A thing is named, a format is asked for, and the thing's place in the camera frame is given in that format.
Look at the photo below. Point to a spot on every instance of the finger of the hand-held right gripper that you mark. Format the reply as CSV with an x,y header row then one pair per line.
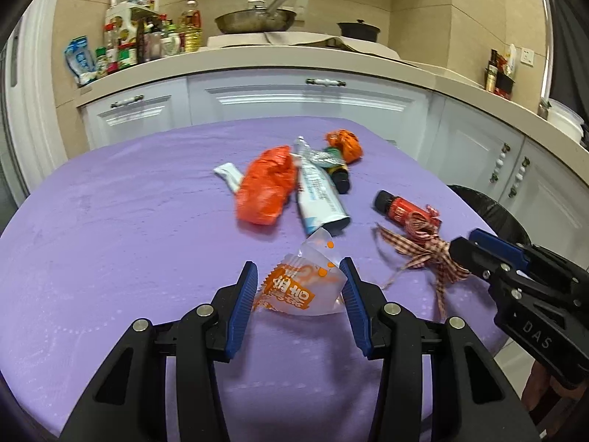
x,y
497,243
474,258

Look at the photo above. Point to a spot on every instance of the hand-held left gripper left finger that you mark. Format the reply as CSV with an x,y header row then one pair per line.
x,y
244,299

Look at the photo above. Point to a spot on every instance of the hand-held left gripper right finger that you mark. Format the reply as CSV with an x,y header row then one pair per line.
x,y
352,294

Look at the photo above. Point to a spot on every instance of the black trash bin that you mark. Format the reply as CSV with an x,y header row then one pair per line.
x,y
497,216

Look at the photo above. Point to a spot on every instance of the brown checkered ribbon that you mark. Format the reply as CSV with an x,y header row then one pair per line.
x,y
437,251

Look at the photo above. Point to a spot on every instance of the clear orange-print snack wrapper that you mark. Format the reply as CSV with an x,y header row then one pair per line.
x,y
294,285

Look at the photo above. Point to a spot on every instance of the small red bottle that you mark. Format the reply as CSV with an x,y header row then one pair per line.
x,y
398,207

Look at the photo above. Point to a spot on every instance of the small white tube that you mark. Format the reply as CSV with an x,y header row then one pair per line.
x,y
228,172

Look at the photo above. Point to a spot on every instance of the person's right hand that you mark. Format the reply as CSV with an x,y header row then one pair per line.
x,y
538,386

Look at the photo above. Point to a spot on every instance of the red and white ribbon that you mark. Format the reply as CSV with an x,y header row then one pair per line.
x,y
425,221

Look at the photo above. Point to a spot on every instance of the white toothpaste tube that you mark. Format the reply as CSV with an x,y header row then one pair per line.
x,y
320,193

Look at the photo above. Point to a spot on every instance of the orange plastic bag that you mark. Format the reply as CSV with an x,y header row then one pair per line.
x,y
264,188

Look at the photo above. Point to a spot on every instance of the dark bottle with green label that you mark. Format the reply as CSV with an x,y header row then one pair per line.
x,y
340,178

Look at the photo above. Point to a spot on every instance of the purple tablecloth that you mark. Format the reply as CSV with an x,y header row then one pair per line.
x,y
138,221

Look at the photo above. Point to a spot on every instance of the white lidded container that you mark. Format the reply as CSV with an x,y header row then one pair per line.
x,y
565,119

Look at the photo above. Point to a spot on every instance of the small grey jar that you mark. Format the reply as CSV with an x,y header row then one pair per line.
x,y
544,109

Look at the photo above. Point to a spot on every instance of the crumpled orange foil wrapper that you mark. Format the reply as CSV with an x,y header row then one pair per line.
x,y
347,145

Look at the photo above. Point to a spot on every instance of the red and black box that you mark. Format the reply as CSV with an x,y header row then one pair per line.
x,y
505,86

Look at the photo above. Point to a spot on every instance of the dark sauce bottle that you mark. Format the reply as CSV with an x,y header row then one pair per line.
x,y
491,73

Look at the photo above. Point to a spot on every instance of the white standing packet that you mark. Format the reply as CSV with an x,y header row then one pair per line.
x,y
510,57

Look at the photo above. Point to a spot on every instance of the beige kitchen countertop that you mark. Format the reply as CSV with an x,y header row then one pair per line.
x,y
207,62

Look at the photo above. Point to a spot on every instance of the black cooking pot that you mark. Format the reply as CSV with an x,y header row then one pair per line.
x,y
359,31

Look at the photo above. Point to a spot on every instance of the beige stove cover cloth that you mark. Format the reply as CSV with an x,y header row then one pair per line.
x,y
276,39

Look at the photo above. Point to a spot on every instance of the cooking oil bottle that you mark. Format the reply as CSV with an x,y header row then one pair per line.
x,y
191,32

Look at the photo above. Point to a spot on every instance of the steel wok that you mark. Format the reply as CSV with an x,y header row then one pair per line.
x,y
253,22

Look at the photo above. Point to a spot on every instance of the rack of condiment bottles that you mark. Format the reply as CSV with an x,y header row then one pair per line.
x,y
129,41

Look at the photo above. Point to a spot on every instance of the white panelled door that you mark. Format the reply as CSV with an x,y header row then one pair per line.
x,y
37,101

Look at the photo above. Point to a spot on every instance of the blue and white packet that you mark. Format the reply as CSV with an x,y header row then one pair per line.
x,y
80,60

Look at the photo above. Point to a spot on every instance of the white wall socket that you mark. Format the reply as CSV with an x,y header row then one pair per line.
x,y
528,56

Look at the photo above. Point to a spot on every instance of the dark window frame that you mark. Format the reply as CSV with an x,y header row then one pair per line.
x,y
566,32

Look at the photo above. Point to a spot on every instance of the white wall switch panel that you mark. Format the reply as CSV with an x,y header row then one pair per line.
x,y
301,9

